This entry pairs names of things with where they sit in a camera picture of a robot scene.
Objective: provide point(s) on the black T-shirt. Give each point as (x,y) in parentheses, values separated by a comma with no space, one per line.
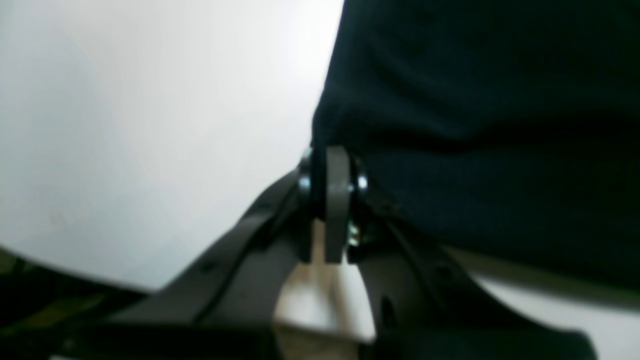
(508,128)

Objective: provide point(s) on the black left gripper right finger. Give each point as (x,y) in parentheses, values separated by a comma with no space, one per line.
(424,305)

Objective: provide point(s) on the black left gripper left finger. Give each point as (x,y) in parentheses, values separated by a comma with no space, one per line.
(222,306)

